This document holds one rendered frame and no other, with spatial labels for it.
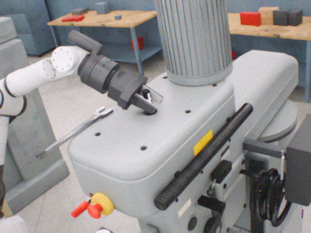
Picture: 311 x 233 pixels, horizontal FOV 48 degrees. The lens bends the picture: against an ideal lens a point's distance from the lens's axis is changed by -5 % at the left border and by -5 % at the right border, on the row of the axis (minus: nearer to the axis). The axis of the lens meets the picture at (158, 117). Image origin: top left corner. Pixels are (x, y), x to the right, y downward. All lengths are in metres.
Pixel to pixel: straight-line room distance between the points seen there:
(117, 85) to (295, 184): 0.59
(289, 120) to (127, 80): 0.76
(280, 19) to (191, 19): 3.82
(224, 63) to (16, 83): 0.58
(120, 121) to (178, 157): 0.18
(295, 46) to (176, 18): 4.48
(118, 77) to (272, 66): 0.71
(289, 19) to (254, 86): 3.48
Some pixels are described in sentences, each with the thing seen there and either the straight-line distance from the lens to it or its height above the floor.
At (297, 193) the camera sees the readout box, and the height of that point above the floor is 1.56.
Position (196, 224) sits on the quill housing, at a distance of 1.11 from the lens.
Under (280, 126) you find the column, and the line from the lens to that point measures 1.44.
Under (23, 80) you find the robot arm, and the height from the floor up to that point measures 2.01.
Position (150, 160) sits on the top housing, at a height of 1.88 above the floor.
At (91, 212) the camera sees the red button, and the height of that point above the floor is 1.77.
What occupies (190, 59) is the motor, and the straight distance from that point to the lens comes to 1.00.
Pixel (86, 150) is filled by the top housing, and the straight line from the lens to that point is 0.86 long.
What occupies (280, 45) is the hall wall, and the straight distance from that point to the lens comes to 5.46.
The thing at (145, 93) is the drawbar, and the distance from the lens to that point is 0.92.
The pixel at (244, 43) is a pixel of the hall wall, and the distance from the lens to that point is 5.68.
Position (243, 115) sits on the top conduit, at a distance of 1.05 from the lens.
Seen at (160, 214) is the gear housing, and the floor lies 1.66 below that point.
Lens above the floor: 2.34
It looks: 30 degrees down
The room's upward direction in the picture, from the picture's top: 11 degrees counter-clockwise
